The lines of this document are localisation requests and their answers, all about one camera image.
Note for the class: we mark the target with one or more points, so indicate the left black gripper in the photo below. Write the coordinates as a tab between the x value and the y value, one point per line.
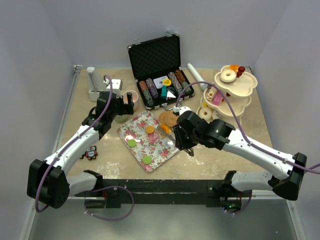
126	109

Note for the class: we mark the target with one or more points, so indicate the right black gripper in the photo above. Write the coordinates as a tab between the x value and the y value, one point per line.
180	142

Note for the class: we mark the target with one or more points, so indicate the green ceramic cup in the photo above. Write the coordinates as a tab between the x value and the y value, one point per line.
121	118

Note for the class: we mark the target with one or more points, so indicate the white glazed donut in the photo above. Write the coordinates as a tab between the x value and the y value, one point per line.
228	76
205	113

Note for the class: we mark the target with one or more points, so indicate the chocolate drizzled white donut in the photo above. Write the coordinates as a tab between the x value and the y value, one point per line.
216	115

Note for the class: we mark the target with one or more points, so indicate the white wafer bar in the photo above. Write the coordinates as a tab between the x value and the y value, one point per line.
210	93

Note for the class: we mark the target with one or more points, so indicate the pink wafer sweet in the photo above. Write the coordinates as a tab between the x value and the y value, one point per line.
217	99

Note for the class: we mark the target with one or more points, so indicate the cream three-tier cake stand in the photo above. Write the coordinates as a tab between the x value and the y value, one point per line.
237	95

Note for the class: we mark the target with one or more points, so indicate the orange glazed donut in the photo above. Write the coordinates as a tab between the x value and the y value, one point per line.
234	67

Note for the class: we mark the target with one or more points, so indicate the metal tongs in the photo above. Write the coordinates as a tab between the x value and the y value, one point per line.
171	137

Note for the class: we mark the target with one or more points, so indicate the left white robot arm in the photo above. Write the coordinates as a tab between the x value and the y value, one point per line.
48	180

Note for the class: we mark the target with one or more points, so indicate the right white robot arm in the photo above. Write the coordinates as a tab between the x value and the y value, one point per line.
282	172

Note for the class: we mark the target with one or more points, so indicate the pink ceramic cup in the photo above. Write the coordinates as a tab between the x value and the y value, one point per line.
135	99

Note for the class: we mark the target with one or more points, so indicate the woven rattan coaster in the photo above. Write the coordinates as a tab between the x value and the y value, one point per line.
168	118

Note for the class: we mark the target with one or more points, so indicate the orange round biscuit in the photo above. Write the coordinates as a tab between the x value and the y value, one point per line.
149	129

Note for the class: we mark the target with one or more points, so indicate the white clamp device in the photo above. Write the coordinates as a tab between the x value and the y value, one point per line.
95	83

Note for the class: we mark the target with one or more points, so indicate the black poker chip case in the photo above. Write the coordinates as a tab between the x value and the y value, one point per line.
153	59

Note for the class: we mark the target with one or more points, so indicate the floral serving tray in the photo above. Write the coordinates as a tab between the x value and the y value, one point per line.
159	147

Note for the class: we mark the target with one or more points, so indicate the green macaron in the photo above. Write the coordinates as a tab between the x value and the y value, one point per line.
147	159
131	143

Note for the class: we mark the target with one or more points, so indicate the owl figurine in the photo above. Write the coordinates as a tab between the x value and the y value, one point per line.
91	153

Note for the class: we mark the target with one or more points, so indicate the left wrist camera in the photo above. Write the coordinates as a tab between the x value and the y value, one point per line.
114	86

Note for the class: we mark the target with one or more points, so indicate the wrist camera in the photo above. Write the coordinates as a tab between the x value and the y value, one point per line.
114	86
179	110

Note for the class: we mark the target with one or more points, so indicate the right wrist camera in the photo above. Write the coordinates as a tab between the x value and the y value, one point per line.
179	110

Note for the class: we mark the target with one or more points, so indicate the black base frame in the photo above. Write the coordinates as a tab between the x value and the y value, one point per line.
207	192

